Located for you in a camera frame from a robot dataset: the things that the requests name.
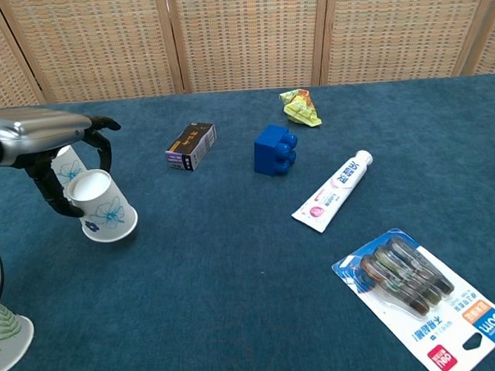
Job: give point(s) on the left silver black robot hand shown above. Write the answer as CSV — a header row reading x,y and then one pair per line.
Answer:
x,y
31,129

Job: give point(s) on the paper cup blue flower print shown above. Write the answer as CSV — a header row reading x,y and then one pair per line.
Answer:
x,y
104,208
71,165

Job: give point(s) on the paper cup green fern print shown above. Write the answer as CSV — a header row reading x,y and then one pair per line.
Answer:
x,y
9,339

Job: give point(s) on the small black purple carton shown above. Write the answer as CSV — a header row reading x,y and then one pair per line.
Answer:
x,y
190,149

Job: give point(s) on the woven bamboo folding screen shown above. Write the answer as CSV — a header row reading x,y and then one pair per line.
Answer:
x,y
245,37

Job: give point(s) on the teal blue table mat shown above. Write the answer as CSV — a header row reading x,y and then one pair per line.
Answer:
x,y
234,256

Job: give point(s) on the blue toy building block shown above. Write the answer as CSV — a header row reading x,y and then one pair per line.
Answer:
x,y
270,151

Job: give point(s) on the crumpled yellow snack wrapper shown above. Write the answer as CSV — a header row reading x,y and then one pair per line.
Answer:
x,y
301,109

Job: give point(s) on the white pink toothpaste tube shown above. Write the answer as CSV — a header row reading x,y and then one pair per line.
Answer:
x,y
334,190

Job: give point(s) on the correction tape blister pack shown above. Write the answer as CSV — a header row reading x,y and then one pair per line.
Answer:
x,y
421,301

